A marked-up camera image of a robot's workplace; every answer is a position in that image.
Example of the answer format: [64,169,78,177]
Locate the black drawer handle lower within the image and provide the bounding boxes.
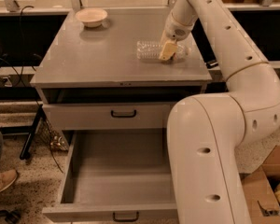
[112,211,140,223]

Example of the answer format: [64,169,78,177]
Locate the black drawer handle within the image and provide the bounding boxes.
[112,211,140,223]
[110,110,137,119]

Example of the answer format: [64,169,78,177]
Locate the cardboard box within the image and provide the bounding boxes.
[242,146,280,224]

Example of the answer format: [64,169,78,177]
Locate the white bowl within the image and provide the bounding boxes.
[76,8,107,28]

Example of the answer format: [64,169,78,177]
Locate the tan shoe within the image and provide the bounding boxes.
[0,170,18,192]

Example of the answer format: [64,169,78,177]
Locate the clear plastic water bottle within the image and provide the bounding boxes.
[136,41,190,61]

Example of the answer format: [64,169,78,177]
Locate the black cable left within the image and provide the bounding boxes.
[0,5,45,89]

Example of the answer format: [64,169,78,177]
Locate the grey drawer cabinet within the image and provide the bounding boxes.
[31,8,211,145]

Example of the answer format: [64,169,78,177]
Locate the open grey bottom drawer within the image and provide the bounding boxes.
[43,128,177,223]

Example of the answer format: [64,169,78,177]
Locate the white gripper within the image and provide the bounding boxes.
[159,13,196,61]

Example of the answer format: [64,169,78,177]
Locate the black drawer handle upper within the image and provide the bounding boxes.
[110,110,137,119]

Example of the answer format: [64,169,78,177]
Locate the black metal leg left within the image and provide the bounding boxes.
[20,106,43,160]

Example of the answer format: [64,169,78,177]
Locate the small black device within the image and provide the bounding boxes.
[206,60,218,69]

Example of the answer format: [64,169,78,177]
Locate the closed grey upper drawer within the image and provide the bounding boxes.
[43,103,172,130]

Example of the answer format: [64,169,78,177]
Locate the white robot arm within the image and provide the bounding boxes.
[161,0,280,224]

